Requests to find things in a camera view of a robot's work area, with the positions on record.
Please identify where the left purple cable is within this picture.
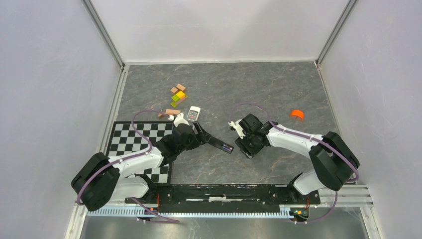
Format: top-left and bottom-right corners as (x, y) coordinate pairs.
(76, 110), (172, 206)

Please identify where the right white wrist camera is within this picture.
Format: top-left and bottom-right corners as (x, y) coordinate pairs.
(228, 119), (245, 139)

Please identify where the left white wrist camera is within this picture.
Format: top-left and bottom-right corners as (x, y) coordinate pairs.
(168, 113), (190, 127)

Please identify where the green yellow block stack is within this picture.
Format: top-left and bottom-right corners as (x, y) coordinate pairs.
(171, 91), (188, 108)

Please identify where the tan wooden block pair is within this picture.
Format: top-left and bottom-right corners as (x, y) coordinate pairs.
(170, 84), (186, 94)

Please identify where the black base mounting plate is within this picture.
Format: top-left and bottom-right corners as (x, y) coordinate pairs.
(125, 184), (321, 214)

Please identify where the purple battery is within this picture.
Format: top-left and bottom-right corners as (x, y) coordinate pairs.
(221, 144), (233, 153)

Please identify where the orange tape roll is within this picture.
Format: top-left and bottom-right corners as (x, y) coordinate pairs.
(290, 110), (305, 121)

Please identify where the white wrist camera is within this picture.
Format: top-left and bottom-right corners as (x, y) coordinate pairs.
(228, 119), (245, 139)
(168, 113), (190, 127)

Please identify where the aluminium slotted cable duct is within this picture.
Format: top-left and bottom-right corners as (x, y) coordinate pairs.
(86, 206), (298, 219)

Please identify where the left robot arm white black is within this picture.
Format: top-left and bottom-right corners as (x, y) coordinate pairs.
(71, 122), (213, 211)

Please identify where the black white checkerboard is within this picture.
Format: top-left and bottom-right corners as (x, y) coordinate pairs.
(106, 121), (173, 185)

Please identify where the white remote control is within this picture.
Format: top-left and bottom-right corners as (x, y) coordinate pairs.
(187, 106), (201, 122)

